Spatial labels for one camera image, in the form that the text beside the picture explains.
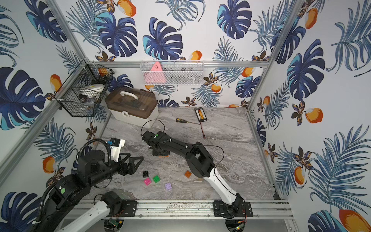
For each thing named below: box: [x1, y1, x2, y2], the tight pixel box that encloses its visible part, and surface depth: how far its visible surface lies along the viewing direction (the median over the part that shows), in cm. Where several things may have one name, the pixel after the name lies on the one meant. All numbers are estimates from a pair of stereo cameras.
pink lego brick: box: [143, 177, 152, 186], surface depth 85 cm
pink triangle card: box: [143, 61, 167, 84], surface depth 92 cm
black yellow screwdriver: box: [175, 117, 201, 125], surface depth 112 cm
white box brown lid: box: [104, 86, 159, 129], surface depth 101 cm
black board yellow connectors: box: [194, 106, 208, 123], surface depth 116 cm
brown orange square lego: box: [184, 170, 192, 179], surface depth 87 cm
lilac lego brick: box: [164, 182, 172, 191], surface depth 82 cm
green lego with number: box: [152, 174, 161, 184], surface depth 85 cm
